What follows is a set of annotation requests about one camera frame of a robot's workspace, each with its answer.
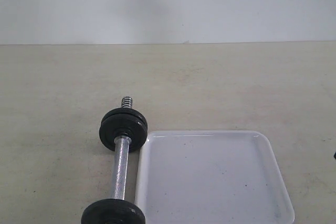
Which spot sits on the black weight plate end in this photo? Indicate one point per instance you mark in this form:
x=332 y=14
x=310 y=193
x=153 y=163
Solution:
x=123 y=125

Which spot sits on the chrome threaded dumbbell bar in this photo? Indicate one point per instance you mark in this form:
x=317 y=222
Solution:
x=120 y=165

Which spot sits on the black weight plate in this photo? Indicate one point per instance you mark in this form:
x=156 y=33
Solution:
x=127 y=111
x=112 y=211

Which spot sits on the white rectangular plastic tray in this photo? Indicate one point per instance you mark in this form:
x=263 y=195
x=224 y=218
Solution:
x=211 y=177

